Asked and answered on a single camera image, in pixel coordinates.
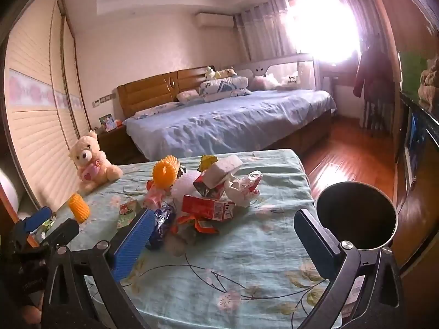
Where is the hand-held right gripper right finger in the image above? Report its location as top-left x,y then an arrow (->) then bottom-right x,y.
294,209 -> 412,329

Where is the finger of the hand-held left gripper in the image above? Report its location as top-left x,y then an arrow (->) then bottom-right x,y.
34,217 -> 81,251
14,206 -> 55,244

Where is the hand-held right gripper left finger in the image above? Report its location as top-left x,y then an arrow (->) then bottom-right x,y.
41,208 -> 157,329

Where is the yellow foam fruit net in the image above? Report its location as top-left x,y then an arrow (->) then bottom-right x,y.
68,193 -> 91,223

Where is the black round trash bin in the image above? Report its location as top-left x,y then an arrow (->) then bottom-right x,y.
315,180 -> 399,251

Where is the orange snack wrapper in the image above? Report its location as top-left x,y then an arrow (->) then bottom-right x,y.
170,212 -> 220,235

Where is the red milk carton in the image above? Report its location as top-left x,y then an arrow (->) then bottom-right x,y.
181,195 -> 237,223
193,173 -> 227,198

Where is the yellow snack wrapper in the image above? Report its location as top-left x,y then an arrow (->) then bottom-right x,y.
198,154 -> 219,172

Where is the person's left hand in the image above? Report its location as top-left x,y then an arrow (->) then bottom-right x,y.
19,303 -> 43,326

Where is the green snack packet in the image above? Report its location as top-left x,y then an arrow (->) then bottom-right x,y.
117,202 -> 141,229

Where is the blue foil wrapper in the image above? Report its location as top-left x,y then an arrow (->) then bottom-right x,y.
146,204 -> 176,250

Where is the clear plastic bag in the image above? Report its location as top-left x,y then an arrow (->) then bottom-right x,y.
165,228 -> 198,256

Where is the green floral tablecloth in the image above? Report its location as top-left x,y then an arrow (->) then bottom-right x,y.
51,149 -> 344,329

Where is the cream teddy bear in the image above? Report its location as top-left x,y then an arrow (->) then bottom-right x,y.
68,130 -> 123,194

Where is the dark wooden nightstand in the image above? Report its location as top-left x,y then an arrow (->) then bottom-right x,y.
97,123 -> 129,165

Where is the cream sliding wardrobe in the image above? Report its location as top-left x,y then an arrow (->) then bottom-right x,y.
0,0 -> 93,213

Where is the floral pillow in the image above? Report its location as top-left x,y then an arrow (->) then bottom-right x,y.
176,89 -> 203,103
128,104 -> 179,120

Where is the black glossy cabinet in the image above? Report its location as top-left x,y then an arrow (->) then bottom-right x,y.
394,91 -> 439,213

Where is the wooden headboard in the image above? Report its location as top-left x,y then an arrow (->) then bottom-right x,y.
117,65 -> 216,119

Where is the bed with blue sheet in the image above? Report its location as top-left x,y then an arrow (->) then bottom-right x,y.
122,88 -> 338,161

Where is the pink plush toy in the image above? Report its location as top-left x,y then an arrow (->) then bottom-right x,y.
252,73 -> 280,91

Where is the dark red coat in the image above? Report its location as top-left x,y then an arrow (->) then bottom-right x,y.
353,43 -> 395,101

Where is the folded blue white quilt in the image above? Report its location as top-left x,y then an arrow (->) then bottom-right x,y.
199,75 -> 252,101

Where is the small cream plush toy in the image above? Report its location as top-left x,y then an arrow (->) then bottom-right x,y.
205,66 -> 237,80

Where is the stack of green boxes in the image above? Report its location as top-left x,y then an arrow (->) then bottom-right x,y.
399,51 -> 429,93

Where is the brown fluffy towel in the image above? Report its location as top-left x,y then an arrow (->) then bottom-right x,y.
418,58 -> 439,107

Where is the white air conditioner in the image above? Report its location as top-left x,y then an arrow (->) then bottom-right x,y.
195,12 -> 235,28

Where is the photo frame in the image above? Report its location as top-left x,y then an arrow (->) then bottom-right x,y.
99,114 -> 117,132

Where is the wall switch panel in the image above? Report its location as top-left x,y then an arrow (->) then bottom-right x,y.
93,92 -> 115,107

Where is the grey bed guard rail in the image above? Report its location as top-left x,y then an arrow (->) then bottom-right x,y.
235,53 -> 321,91

